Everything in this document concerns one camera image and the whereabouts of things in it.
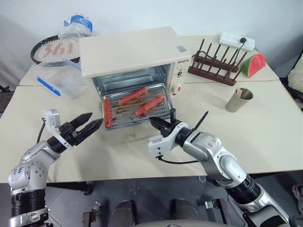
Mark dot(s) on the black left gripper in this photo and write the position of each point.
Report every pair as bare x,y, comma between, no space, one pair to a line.
69,134

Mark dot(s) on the pink white sneaker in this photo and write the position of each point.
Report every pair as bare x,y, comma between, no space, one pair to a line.
298,195

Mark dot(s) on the metal bracket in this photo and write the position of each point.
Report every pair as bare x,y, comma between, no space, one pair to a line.
92,215
216,209

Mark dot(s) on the steel cup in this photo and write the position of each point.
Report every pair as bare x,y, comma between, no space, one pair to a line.
235,104

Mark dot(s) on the black chair base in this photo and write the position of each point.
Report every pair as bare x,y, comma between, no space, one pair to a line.
4,89

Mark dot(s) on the white power strip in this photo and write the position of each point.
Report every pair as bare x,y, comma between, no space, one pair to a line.
230,39

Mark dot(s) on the wooden sticks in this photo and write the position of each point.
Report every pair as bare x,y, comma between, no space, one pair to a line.
238,92

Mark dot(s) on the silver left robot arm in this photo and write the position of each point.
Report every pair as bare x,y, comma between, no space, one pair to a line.
35,157

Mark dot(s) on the black table caster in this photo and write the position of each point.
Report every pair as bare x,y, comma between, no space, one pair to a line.
88,188

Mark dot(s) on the black racket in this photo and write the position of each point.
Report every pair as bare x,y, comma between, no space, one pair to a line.
38,45

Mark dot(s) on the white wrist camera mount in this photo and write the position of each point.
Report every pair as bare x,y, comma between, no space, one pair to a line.
52,119
162,144

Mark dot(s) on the clear plastic bag blue print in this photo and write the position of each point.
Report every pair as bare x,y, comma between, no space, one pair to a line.
75,26

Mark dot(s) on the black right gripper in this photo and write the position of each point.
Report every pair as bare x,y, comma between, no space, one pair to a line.
169,129

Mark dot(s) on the toy watermelon slice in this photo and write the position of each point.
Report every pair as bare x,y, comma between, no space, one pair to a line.
254,66

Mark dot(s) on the dark wooden peg rack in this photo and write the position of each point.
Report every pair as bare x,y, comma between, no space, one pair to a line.
213,73

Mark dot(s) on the white oven knob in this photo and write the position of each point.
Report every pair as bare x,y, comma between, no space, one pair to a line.
176,88

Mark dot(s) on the white oven timer dial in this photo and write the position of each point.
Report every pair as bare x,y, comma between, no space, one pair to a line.
180,72

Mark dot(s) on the cream toaster oven body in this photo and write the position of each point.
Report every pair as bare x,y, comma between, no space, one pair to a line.
130,52

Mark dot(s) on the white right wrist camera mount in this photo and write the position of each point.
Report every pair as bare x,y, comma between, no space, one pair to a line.
162,144

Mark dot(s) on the thin black zip tie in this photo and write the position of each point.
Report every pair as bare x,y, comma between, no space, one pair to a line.
201,121

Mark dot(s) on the cream toaster oven door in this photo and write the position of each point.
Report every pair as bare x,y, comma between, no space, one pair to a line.
123,138

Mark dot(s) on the red sausage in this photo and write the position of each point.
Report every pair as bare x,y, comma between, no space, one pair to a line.
108,113
150,105
133,95

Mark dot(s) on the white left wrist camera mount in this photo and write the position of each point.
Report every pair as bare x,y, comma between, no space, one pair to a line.
52,119

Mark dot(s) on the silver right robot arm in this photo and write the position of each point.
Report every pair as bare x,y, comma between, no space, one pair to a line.
213,147

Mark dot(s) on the dark rounded shape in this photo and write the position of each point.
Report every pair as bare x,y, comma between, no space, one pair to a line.
124,211

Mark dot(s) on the clear container with blue clips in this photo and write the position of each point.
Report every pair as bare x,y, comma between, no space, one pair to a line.
68,82

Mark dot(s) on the cream cushion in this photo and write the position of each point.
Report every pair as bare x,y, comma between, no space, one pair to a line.
296,76

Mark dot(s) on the ribbed metal baking tray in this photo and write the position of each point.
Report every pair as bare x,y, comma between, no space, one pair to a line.
132,116

